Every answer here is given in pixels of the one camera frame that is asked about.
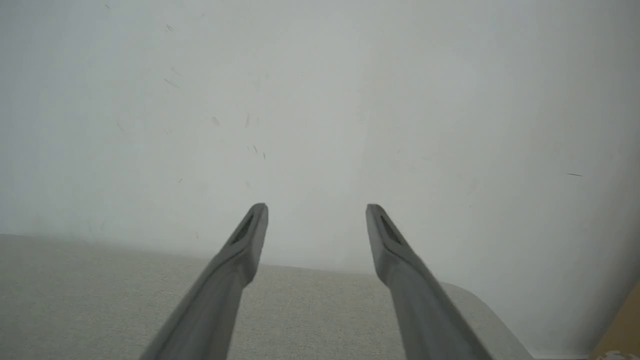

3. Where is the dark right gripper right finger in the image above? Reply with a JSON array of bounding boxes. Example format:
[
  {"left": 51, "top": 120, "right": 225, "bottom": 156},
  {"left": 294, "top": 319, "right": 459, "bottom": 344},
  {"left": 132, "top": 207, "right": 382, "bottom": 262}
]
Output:
[{"left": 365, "top": 203, "right": 494, "bottom": 360}]

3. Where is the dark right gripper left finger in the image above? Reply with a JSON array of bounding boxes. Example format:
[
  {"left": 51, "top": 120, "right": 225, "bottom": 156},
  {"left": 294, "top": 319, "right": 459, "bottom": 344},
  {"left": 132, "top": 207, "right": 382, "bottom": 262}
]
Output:
[{"left": 139, "top": 202, "right": 270, "bottom": 360}]

